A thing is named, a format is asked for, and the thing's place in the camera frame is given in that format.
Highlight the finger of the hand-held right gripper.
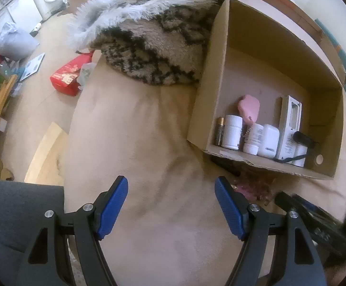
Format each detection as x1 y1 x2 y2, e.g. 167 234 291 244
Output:
276 191 346 251

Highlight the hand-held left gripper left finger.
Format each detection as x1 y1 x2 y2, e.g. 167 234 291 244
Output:
16 176 129 286

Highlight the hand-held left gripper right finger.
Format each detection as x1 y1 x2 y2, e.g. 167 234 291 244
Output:
215 176 328 286

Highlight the white bottle blue label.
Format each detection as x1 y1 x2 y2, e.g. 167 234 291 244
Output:
243 123 264 155

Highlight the black gold battery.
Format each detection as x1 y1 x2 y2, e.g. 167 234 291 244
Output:
215 117 225 146

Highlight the white rounded charger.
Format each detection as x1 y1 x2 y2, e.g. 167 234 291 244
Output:
258 124 281 158

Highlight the black cylindrical pen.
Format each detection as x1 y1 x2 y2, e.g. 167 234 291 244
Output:
293 131 316 148

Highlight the white rectangular meter device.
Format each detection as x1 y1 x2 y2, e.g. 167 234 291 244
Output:
276 95 303 160

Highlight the pink pouch with bead chain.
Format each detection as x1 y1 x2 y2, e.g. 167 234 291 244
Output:
237 94 261 139

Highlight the brown cardboard box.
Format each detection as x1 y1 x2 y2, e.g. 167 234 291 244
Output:
187 0 346 180

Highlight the pink plastic object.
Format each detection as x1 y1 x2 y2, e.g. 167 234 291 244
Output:
234 170 270 201

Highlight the white pill bottle red label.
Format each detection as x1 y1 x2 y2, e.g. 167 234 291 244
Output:
221 115 243 150

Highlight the light wooden board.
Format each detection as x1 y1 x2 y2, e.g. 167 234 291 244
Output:
24 122 69 185

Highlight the person's grey trouser leg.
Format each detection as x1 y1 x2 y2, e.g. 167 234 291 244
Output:
0 176 66 286

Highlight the pale crumpled plastic bag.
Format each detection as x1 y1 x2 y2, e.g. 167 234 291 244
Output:
77 62 97 85

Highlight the red packet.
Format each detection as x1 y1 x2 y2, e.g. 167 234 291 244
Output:
50 52 94 96

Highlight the white flat scale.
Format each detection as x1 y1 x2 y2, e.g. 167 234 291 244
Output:
20 53 46 82

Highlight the fuzzy patterned blanket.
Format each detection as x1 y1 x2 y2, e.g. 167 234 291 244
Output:
67 0 225 87

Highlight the grey stuffed bag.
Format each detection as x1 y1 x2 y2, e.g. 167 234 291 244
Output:
0 22 39 58

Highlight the white cabinet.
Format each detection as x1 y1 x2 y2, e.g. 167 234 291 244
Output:
6 0 42 30

